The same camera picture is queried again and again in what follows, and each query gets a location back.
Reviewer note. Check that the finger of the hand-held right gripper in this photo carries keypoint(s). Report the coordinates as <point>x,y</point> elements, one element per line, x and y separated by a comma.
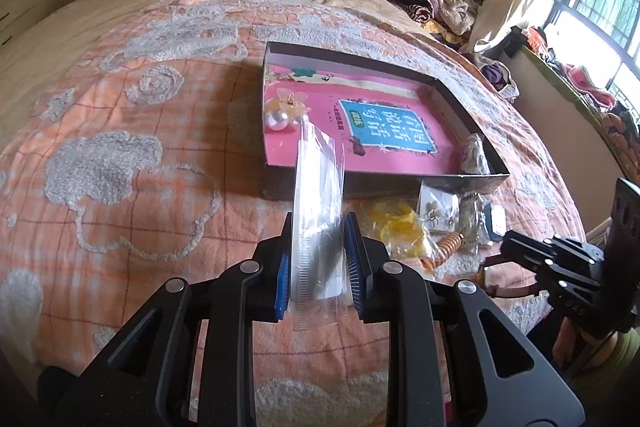
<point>527,249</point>
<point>555,287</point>

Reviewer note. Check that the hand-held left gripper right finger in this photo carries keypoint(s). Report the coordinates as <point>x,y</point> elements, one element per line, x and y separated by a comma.
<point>354,269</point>

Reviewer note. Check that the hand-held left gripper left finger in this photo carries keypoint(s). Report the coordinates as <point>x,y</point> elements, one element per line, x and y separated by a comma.
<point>282,279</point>

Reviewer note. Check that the small blue box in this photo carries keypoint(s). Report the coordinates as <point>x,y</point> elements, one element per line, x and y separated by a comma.
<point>496,219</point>

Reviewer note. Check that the yellow item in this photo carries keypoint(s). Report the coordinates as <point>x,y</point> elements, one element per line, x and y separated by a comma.
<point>395,219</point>

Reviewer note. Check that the clear plastic bag with dark item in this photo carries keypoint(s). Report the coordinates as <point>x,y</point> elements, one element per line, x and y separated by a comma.
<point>315,207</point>

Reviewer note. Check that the dark cardboard box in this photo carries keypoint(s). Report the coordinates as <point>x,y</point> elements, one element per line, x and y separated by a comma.
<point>380,187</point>

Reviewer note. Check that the earring card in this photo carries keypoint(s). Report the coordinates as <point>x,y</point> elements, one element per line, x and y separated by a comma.
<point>437,207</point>

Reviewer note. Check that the person's green clothing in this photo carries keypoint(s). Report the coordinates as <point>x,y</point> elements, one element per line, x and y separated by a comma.
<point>620,357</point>

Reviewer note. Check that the crumpled clear bag in box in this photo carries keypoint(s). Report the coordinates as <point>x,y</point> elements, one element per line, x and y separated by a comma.
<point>475,154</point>

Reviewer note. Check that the pink book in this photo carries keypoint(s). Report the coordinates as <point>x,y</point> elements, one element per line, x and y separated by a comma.
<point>310,147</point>

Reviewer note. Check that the peach plaid blanket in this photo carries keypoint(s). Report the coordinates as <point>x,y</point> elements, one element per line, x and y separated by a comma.
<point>150,207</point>

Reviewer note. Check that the pearl hair clip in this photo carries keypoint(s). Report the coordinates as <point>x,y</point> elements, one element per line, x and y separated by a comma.
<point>277,119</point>

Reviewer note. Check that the clothes on window sill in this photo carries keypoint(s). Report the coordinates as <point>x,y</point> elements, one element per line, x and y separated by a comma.
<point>590,87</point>

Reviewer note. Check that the white bag with purple clothes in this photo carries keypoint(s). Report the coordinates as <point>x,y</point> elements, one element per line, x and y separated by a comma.
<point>495,74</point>

